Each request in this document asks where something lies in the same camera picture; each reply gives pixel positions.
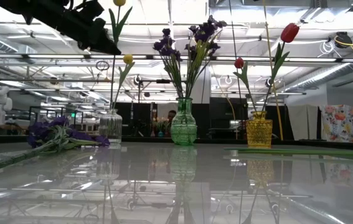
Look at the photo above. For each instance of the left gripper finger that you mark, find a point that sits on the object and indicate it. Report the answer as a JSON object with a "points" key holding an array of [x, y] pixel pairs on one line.
{"points": [[101, 48], [106, 37]]}

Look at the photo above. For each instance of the yellow artificial tulip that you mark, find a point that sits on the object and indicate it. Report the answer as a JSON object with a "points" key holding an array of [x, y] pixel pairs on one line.
{"points": [[119, 2], [128, 59]]}

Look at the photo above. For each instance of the purple artificial flower bunch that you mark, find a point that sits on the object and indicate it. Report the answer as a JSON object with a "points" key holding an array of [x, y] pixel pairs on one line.
{"points": [[207, 31], [167, 46], [39, 129]]}

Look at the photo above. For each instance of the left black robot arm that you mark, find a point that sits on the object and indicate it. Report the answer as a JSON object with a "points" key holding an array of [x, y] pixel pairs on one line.
{"points": [[33, 9]]}

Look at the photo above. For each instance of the clear ribbed glass vase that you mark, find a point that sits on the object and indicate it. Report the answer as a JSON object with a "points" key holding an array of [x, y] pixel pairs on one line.
{"points": [[111, 126]]}

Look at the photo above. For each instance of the green glass vase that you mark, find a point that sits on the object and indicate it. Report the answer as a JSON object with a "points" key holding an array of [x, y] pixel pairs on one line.
{"points": [[183, 127]]}

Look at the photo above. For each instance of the yellow glass vase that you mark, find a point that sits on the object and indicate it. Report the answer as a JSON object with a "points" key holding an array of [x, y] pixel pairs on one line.
{"points": [[259, 130]]}

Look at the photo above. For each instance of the long ceiling light bar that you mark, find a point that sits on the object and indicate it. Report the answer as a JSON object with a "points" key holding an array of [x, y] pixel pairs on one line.
{"points": [[54, 56]]}

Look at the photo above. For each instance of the black partition panel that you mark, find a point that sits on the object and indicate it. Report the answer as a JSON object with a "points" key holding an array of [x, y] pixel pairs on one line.
{"points": [[139, 118], [223, 112]]}

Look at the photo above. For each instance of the white pillar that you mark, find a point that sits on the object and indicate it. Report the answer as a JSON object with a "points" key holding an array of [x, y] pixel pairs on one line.
{"points": [[205, 90]]}

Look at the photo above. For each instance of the white hanging cloth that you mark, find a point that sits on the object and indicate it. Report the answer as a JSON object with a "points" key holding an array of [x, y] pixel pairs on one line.
{"points": [[302, 121]]}

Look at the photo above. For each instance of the floral print cloth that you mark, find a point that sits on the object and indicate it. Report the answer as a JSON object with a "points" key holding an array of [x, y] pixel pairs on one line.
{"points": [[336, 121]]}

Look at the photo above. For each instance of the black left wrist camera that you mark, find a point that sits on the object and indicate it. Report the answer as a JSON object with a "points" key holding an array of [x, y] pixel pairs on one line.
{"points": [[89, 11]]}

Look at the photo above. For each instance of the black metal frame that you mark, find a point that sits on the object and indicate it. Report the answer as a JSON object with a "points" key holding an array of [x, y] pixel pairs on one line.
{"points": [[163, 81]]}

